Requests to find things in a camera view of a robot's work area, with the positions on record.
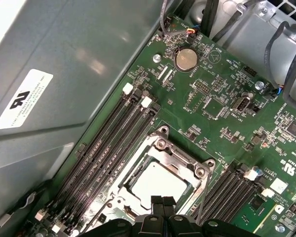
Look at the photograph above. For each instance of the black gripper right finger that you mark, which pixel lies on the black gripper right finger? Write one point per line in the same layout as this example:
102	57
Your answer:
180	227

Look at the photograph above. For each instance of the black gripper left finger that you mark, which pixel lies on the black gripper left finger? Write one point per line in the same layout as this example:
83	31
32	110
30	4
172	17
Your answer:
148	227

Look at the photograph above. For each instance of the metal socket locking lever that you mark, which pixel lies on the metal socket locking lever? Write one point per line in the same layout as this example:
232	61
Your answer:
203	195

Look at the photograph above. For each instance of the silver CPU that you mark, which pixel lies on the silver CPU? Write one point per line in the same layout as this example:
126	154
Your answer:
160	182

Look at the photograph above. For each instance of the black RAM slot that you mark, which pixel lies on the black RAM slot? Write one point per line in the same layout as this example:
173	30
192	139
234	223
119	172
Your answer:
99	148
239	209
110	170
93	137
229	202
104	160
217	197

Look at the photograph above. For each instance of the CPU socket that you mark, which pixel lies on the CPU socket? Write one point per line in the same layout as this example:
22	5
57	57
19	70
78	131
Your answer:
154	138

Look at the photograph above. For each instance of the green motherboard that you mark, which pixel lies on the green motherboard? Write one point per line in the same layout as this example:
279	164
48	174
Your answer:
224	118

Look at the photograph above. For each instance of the silver internal USB port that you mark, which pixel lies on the silver internal USB port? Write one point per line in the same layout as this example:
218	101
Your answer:
240	105

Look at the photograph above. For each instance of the black and grey PC case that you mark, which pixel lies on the black and grey PC case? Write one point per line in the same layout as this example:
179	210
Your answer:
64	86

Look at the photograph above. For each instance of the white certification label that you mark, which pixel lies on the white certification label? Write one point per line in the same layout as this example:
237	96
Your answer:
27	111

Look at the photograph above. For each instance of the silver coin cell battery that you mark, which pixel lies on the silver coin cell battery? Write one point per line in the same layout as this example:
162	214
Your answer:
186	59

